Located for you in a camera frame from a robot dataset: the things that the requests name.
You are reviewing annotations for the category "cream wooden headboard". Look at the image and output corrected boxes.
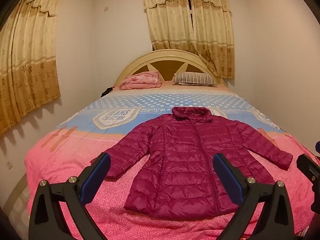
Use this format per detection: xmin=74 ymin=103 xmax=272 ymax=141
xmin=114 ymin=49 xmax=225 ymax=88

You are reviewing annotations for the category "bed with pink-blue sheet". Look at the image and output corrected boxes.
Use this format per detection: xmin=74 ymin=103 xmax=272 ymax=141
xmin=25 ymin=84 xmax=320 ymax=240

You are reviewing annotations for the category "striped pillow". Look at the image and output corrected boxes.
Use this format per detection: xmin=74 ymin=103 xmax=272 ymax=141
xmin=172 ymin=72 xmax=218 ymax=87

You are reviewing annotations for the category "magenta puffer jacket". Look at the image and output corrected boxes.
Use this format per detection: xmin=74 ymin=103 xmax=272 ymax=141
xmin=89 ymin=106 xmax=293 ymax=221

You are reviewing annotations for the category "pink folded quilt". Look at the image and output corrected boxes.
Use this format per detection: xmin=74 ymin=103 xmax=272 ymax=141
xmin=119 ymin=71 xmax=162 ymax=90

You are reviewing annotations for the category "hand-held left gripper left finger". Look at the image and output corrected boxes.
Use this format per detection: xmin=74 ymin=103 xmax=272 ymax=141
xmin=28 ymin=152 xmax=112 ymax=240

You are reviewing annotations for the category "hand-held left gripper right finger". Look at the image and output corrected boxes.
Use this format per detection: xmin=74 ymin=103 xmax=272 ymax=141
xmin=212 ymin=153 xmax=298 ymax=240

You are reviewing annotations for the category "wide yellow floral curtain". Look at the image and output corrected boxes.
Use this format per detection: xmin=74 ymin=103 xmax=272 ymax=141
xmin=0 ymin=0 xmax=63 ymax=137

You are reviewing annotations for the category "yellow floral curtain panel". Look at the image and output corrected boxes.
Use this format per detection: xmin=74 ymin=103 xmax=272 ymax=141
xmin=143 ymin=0 xmax=196 ymax=52
xmin=189 ymin=0 xmax=235 ymax=79

